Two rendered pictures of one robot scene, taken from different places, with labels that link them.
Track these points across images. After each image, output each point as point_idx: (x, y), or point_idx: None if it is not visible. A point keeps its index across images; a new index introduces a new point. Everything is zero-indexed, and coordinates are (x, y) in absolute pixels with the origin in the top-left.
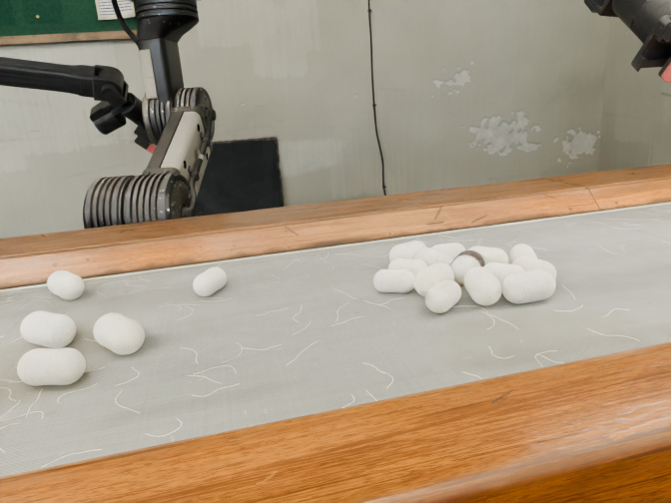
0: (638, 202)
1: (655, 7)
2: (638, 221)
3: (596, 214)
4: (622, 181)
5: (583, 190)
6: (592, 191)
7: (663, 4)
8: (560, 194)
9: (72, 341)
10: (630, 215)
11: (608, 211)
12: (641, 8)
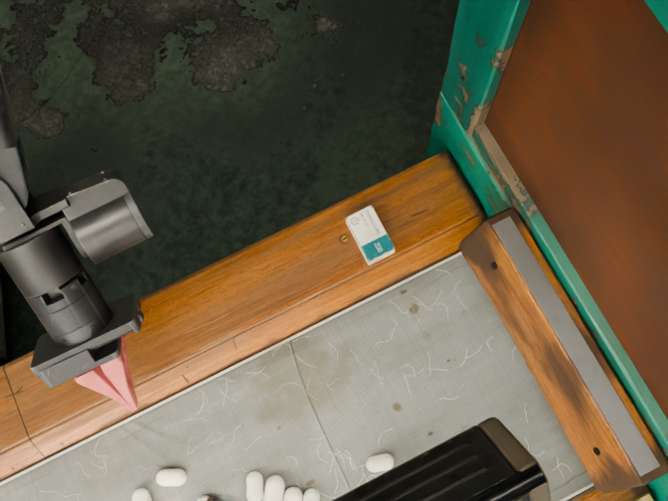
0: (85, 433)
1: (37, 312)
2: (63, 499)
3: (39, 467)
4: (72, 408)
5: (25, 443)
6: (35, 441)
7: (44, 314)
8: (0, 457)
9: None
10: (66, 473)
11: (52, 459)
12: (25, 298)
